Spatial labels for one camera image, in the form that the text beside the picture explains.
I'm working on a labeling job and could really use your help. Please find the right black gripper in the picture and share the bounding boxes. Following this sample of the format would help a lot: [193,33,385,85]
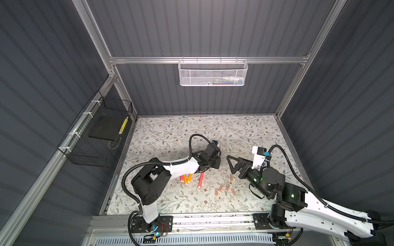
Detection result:
[227,154,270,199]

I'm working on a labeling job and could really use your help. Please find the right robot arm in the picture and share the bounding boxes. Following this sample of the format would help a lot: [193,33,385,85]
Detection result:
[226,156,387,246]

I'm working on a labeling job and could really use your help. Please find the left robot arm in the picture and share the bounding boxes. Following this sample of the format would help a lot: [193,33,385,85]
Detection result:
[131,140,221,225]

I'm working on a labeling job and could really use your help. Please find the items in white basket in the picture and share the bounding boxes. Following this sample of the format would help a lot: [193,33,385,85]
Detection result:
[204,76,245,86]

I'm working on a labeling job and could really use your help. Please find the yellow marker in basket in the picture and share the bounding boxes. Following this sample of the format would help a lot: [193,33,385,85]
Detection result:
[119,116,129,135]

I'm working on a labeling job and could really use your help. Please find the black pad in basket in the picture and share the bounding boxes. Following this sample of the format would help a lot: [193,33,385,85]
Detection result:
[88,116,125,141]

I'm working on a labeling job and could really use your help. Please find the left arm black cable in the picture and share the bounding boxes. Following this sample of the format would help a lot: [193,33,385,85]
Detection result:
[121,133,213,205]

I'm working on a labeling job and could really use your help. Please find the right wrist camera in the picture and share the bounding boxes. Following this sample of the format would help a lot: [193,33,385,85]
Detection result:
[252,146,271,170]

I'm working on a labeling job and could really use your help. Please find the white wire mesh basket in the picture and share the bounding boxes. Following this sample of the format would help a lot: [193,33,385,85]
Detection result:
[178,59,248,87]

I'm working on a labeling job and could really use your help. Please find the black wire basket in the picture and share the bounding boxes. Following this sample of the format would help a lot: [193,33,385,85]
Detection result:
[58,92,133,168]

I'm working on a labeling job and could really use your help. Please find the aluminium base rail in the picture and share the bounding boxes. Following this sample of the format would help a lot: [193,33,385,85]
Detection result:
[89,212,308,237]

